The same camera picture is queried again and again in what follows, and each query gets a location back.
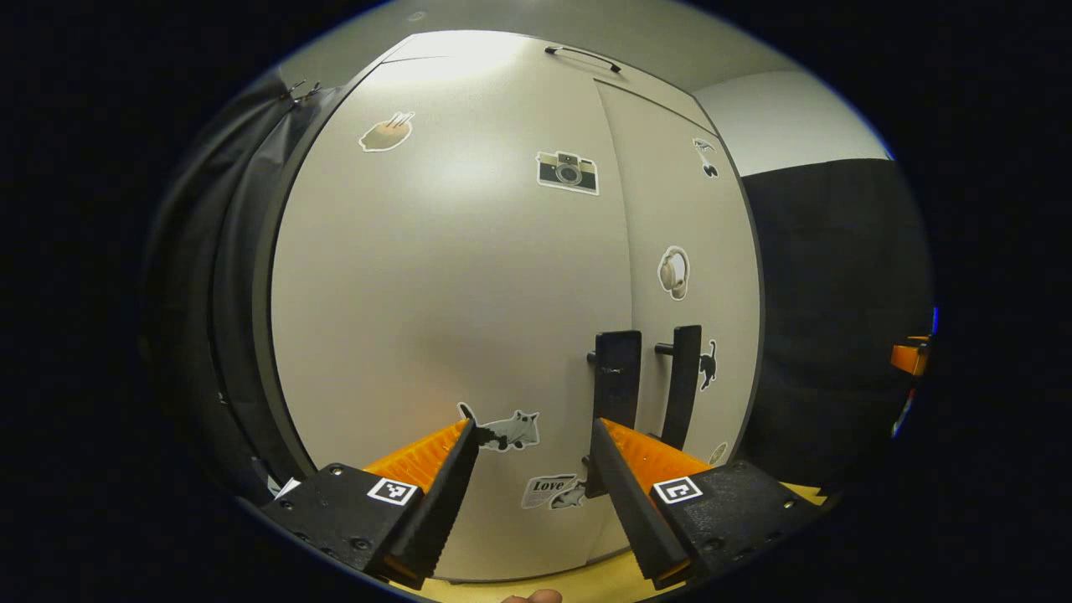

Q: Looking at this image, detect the white cabinet door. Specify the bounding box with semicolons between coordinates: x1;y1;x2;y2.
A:
270;32;637;583
593;80;765;564

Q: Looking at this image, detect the black drawer handle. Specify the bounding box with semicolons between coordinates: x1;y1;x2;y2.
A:
544;45;623;75

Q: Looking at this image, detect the black door handle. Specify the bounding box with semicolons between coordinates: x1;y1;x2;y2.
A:
655;324;703;451
582;329;644;501

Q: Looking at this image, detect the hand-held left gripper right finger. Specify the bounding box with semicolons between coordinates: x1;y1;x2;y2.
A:
589;417;826;591

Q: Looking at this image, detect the white and grey cabinet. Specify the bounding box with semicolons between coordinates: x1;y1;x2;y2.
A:
209;29;767;503

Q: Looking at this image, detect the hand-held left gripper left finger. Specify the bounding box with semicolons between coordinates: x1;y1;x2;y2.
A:
251;417;481;591

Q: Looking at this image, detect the black backdrop cloth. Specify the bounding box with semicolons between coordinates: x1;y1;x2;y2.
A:
138;71;336;503
741;157;937;495

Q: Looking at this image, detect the white cabinet drawer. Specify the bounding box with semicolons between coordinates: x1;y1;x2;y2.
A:
381;29;725;156

